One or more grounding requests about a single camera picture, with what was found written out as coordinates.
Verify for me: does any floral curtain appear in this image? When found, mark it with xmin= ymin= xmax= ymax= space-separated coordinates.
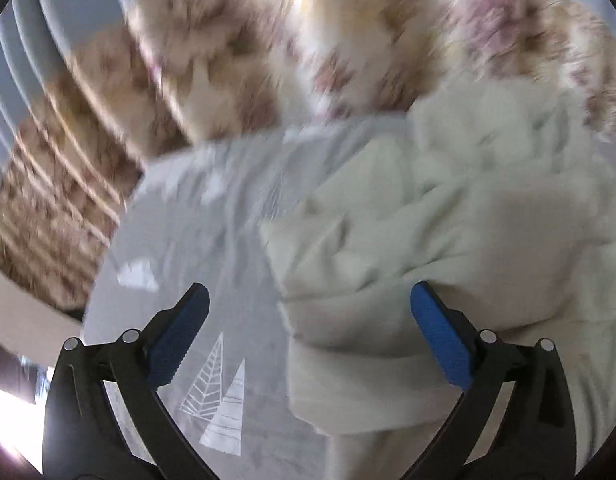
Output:
xmin=0 ymin=0 xmax=616 ymax=311

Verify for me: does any pale green garment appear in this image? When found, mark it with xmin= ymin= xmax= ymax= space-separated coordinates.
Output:
xmin=260 ymin=79 xmax=616 ymax=480

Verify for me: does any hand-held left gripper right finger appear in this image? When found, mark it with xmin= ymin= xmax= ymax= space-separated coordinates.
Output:
xmin=409 ymin=281 xmax=579 ymax=480

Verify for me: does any grey printed bed sheet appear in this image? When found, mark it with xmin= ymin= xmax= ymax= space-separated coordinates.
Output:
xmin=82 ymin=114 xmax=419 ymax=480

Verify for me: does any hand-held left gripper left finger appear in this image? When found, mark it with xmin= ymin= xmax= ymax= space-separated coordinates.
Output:
xmin=42 ymin=282 xmax=219 ymax=480

